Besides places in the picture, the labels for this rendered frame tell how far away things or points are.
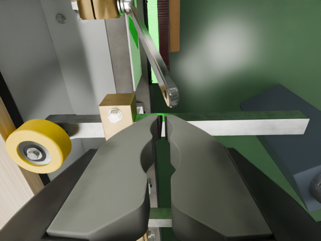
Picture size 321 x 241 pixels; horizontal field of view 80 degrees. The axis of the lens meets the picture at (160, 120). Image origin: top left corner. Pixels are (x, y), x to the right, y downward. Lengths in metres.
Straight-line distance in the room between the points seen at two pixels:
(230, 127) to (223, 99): 0.94
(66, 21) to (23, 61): 0.14
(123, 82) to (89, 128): 0.15
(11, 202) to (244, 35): 1.14
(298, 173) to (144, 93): 0.64
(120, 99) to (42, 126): 0.12
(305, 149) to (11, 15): 0.96
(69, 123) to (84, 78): 0.23
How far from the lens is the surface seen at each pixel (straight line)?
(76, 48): 0.55
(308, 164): 0.89
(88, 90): 0.57
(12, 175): 0.40
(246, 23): 1.19
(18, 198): 0.44
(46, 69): 0.53
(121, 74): 0.45
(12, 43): 0.46
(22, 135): 0.32
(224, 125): 0.33
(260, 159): 1.64
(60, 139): 0.32
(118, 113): 0.30
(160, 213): 0.49
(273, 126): 0.36
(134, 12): 0.22
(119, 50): 0.43
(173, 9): 1.04
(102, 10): 0.26
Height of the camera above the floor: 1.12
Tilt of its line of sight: 60 degrees down
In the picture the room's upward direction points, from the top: 177 degrees counter-clockwise
